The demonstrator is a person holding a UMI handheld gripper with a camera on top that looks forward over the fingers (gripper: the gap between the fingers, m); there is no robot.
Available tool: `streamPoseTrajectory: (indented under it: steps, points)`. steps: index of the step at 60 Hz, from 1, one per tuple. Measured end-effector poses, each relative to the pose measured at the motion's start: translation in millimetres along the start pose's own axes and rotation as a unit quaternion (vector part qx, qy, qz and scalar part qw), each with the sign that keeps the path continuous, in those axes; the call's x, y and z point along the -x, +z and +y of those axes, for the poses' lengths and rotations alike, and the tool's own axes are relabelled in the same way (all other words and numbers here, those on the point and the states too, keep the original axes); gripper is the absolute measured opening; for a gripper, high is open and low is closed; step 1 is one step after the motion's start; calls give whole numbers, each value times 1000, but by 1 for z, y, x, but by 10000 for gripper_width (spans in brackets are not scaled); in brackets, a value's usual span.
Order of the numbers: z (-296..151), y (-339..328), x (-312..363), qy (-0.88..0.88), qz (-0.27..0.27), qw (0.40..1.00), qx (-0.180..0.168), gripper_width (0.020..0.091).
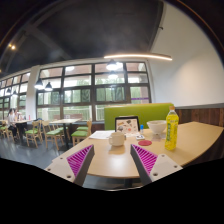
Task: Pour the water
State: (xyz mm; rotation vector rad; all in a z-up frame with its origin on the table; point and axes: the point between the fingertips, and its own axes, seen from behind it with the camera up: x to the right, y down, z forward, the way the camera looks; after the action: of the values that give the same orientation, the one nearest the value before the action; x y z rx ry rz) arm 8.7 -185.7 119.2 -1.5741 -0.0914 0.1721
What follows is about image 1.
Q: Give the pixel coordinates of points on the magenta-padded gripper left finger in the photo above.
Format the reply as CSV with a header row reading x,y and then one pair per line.
x,y
78,160

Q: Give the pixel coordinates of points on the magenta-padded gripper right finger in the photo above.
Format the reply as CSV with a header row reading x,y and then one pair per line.
x,y
146,159

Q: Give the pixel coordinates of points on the yellow drink bottle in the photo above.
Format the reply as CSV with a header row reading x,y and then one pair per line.
x,y
171,131

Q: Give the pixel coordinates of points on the flat round red coaster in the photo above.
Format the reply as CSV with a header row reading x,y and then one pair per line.
x,y
145,143

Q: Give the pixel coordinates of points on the small white flat device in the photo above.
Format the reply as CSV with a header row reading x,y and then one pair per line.
x,y
140,136

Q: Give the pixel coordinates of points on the small blue-capped bottle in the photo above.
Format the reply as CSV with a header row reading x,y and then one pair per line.
x,y
141,129

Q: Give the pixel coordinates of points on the white paper sheet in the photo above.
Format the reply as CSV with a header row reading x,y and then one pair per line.
x,y
100,134

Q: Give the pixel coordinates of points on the white bowl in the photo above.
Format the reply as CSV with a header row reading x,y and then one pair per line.
x,y
156,126

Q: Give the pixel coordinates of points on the white mug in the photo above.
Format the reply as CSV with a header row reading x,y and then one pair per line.
x,y
116,138

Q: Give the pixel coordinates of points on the wooden chairs with green seats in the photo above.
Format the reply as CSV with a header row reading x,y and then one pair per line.
x,y
53,132

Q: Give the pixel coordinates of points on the black tablet showing pictures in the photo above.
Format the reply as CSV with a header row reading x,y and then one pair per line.
x,y
127,125

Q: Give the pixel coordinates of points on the wooden dining table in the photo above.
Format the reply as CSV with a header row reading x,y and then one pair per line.
x,y
65,121

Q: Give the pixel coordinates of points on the person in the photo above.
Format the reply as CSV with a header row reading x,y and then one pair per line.
x,y
11,119

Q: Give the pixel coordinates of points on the long linear ceiling light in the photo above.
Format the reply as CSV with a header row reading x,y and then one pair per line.
x,y
140,55

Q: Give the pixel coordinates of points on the dark-framed window wall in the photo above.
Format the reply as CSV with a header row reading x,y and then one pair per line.
x,y
93,90

